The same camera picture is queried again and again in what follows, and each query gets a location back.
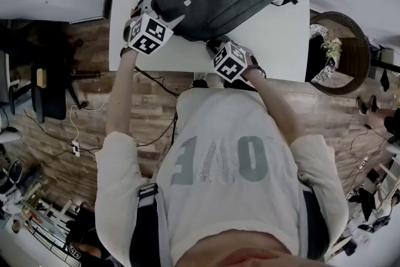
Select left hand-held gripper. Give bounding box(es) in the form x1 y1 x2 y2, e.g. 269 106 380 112
124 0 186 56

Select person's head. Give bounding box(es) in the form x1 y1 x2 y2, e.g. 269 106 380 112
170 228 313 267

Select person's dark trousers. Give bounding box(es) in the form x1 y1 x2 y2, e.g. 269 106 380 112
190 78 257 93

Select black white patterned cushion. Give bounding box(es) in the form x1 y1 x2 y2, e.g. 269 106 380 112
307 23 340 84

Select black hanging cloth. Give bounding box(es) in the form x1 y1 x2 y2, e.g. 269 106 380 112
379 69 391 93

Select white printed t-shirt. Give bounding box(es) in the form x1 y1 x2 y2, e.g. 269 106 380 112
94 89 350 267

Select black white round device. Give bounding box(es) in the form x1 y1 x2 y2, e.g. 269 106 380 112
7 160 25 186

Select grey black harness strap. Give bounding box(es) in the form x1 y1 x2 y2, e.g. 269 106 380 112
131 183 169 267
296 173 331 260

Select dark wrist band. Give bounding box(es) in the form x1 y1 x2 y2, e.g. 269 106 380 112
248 64 268 80

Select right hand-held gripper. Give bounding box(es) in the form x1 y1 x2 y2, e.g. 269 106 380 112
205 35 251 84

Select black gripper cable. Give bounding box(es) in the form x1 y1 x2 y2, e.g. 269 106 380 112
133 64 182 151

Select pale dried flower bunch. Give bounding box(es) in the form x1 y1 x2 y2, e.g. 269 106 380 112
321 37 343 65

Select person's left forearm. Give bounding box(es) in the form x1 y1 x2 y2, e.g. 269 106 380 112
105 48 138 138

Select white floor cable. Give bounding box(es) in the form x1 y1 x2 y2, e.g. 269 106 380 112
69 92 111 148

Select pale wooden stick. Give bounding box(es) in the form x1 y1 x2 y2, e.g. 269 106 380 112
324 236 353 260

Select person's right hand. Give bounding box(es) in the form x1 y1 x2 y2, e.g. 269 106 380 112
242 48 267 81

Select black office chair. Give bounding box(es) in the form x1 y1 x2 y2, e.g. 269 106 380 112
29 37 103 125

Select yellow chair tag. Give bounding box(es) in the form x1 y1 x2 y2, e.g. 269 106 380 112
36 68 48 87

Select person's right forearm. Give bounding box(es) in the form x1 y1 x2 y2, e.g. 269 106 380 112
246 73 309 148

